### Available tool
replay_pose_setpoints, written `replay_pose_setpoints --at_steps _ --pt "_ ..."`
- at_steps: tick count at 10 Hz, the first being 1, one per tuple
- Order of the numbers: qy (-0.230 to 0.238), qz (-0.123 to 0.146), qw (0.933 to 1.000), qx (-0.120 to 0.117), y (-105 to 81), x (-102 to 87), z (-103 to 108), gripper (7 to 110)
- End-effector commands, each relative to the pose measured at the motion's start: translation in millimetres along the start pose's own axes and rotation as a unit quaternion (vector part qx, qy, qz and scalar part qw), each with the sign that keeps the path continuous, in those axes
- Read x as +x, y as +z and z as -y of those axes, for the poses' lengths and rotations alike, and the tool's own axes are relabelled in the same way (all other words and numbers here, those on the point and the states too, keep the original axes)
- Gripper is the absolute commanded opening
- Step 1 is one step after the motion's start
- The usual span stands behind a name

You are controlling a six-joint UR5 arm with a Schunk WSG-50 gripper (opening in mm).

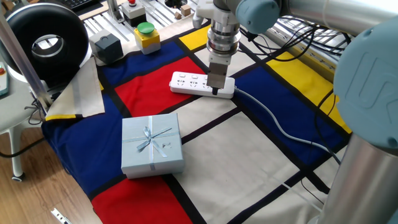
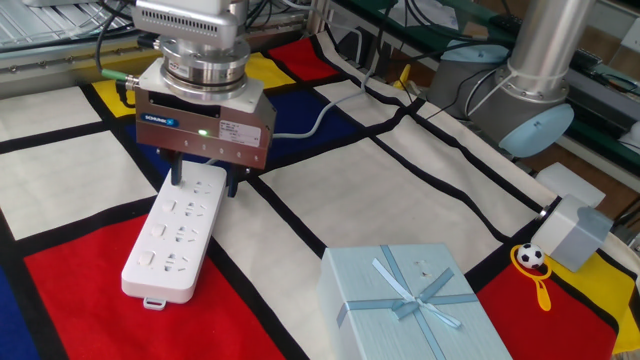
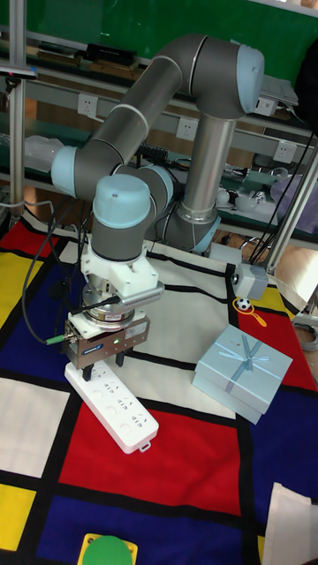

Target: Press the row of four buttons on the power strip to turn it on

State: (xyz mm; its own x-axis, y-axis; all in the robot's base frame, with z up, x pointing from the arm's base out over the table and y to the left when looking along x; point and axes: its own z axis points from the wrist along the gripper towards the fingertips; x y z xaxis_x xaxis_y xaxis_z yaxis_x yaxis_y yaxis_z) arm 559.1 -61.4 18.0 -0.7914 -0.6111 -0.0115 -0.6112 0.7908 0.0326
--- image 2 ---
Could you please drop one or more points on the white plastic block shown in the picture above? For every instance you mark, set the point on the white plastic block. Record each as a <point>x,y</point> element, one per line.
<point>570,182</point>

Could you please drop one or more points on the small toy soccer ball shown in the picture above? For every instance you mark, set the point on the small toy soccer ball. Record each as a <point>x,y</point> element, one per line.
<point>530,256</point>

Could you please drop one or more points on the silver Schunk gripper body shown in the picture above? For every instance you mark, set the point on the silver Schunk gripper body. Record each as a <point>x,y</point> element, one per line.
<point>200,135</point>

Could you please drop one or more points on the light blue ribboned gift box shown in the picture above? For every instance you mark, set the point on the light blue ribboned gift box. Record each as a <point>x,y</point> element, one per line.
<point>380,340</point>

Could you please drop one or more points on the white four-socket power strip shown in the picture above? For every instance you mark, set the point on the white four-socket power strip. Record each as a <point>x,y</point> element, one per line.
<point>165,270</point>

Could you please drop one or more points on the grey and light-blue robot arm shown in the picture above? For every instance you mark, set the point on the grey and light-blue robot arm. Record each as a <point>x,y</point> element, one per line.
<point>540,50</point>

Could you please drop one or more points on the white and grey button box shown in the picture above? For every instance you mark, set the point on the white and grey button box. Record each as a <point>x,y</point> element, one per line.
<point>565,232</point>

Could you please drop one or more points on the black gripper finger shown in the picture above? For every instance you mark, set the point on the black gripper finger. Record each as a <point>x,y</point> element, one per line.
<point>232,185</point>
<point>176,172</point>

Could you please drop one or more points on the colour block checked tablecloth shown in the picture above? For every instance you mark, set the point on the colour block checked tablecloth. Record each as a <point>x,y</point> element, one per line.
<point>375,200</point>

